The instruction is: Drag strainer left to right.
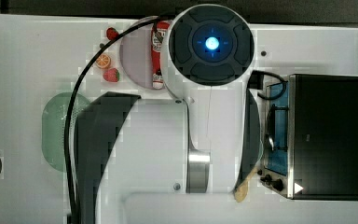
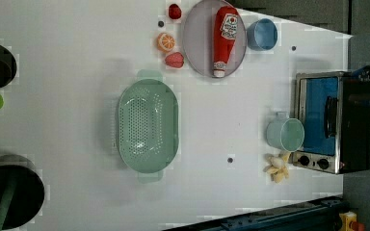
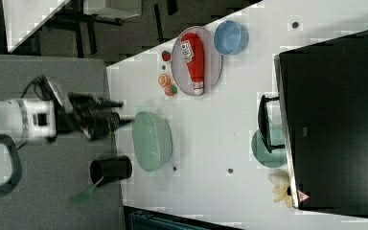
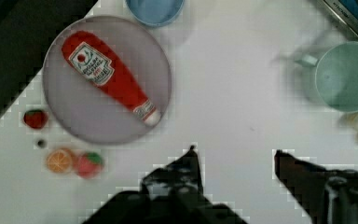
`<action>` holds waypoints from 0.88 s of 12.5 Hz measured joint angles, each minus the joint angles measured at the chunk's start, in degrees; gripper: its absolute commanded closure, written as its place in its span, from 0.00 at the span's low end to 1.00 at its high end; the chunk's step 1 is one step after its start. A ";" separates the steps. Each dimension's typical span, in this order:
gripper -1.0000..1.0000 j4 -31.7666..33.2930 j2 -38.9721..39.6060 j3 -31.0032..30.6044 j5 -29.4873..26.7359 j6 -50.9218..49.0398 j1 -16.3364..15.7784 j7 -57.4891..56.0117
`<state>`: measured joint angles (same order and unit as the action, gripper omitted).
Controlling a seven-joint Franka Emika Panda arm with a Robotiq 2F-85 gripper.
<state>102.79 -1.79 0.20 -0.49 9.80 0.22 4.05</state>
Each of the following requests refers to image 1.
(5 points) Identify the black toaster oven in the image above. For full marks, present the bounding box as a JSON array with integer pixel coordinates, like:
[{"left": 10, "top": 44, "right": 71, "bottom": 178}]
[{"left": 258, "top": 74, "right": 358, "bottom": 201}]

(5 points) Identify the red ketchup bottle toy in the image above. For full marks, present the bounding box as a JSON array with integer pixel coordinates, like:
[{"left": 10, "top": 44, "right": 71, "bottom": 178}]
[{"left": 151, "top": 21, "right": 170, "bottom": 90}]

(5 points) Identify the dark red strawberry toy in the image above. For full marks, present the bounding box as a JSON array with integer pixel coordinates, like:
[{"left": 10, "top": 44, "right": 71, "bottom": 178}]
[{"left": 105, "top": 27, "right": 119, "bottom": 40}]

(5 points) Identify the green plastic strainer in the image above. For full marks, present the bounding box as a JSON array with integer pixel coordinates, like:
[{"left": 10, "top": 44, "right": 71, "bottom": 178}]
[{"left": 41, "top": 91, "right": 91, "bottom": 173}]

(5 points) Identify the peeled banana toy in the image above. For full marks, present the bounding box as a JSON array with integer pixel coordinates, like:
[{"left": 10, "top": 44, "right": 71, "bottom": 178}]
[{"left": 234, "top": 167, "right": 257, "bottom": 203}]

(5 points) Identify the grey round plate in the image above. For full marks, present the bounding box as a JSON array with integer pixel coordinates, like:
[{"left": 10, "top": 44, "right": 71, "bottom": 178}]
[{"left": 119, "top": 23, "right": 157, "bottom": 91}]

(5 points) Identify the orange slice toy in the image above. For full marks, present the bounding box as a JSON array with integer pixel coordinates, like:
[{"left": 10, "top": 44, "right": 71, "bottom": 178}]
[{"left": 95, "top": 53, "right": 112, "bottom": 69}]

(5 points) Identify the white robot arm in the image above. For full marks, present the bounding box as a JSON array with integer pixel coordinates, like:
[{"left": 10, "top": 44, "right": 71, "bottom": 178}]
[{"left": 74, "top": 4, "right": 259, "bottom": 224}]

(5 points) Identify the pink strawberry toy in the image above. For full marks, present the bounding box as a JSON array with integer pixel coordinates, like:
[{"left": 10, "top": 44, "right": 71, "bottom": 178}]
[{"left": 103, "top": 68, "right": 120, "bottom": 82}]

